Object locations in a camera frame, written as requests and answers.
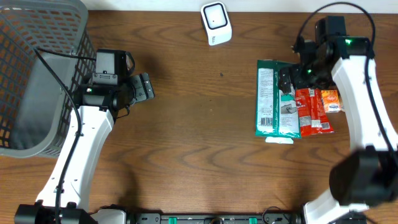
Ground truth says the grey plastic laundry basket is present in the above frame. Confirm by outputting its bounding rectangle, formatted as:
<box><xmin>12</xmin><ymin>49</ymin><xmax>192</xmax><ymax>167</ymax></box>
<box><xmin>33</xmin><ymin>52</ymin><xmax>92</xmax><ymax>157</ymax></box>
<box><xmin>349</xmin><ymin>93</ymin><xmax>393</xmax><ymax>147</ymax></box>
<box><xmin>1</xmin><ymin>0</ymin><xmax>96</xmax><ymax>158</ymax></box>

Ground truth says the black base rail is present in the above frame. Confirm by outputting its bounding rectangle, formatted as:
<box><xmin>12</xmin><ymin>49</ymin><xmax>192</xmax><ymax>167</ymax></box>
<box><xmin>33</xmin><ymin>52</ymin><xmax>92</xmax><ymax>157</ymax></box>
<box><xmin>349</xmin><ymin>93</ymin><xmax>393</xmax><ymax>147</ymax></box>
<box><xmin>126</xmin><ymin>212</ymin><xmax>304</xmax><ymax>224</ymax></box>

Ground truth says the small orange white box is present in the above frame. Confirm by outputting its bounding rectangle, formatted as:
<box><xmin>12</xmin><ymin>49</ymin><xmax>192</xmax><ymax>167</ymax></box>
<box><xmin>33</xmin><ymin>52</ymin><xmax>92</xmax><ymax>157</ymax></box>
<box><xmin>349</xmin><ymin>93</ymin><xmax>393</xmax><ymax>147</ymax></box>
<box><xmin>321</xmin><ymin>90</ymin><xmax>341</xmax><ymax>113</ymax></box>

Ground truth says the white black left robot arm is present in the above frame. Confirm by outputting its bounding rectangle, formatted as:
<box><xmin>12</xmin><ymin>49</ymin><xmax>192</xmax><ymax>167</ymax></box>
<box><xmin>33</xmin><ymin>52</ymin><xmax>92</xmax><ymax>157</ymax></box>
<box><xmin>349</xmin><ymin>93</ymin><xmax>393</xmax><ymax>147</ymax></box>
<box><xmin>14</xmin><ymin>73</ymin><xmax>155</xmax><ymax>223</ymax></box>

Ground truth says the red snack bag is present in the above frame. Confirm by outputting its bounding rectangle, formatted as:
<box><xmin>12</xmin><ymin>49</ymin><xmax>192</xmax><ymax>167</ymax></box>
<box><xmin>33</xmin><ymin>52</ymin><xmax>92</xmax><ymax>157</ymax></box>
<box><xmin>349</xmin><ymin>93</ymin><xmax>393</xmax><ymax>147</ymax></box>
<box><xmin>295</xmin><ymin>88</ymin><xmax>334</xmax><ymax>138</ymax></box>

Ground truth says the light green wipes pack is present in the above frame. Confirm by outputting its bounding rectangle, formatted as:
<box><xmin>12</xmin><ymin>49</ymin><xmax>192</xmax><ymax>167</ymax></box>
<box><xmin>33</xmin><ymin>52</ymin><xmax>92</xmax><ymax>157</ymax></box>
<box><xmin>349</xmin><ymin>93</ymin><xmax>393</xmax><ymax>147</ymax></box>
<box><xmin>265</xmin><ymin>136</ymin><xmax>294</xmax><ymax>144</ymax></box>

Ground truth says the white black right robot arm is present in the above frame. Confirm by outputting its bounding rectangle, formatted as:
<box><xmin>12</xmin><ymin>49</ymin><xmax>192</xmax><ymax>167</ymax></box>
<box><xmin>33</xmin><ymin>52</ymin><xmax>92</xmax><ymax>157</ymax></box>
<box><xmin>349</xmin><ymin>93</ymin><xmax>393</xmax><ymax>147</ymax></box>
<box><xmin>279</xmin><ymin>35</ymin><xmax>397</xmax><ymax>223</ymax></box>

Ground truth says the green white package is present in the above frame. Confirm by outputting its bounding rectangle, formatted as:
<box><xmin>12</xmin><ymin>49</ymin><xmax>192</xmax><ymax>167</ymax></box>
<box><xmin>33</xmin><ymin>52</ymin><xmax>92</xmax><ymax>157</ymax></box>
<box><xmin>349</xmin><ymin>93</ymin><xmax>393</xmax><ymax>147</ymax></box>
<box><xmin>255</xmin><ymin>60</ymin><xmax>301</xmax><ymax>139</ymax></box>

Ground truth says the white barcode scanner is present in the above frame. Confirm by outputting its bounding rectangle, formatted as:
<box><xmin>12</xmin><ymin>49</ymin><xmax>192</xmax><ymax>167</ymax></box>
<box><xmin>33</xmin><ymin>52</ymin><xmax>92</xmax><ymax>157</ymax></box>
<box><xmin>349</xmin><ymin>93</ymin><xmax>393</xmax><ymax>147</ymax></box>
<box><xmin>200</xmin><ymin>1</ymin><xmax>233</xmax><ymax>46</ymax></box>

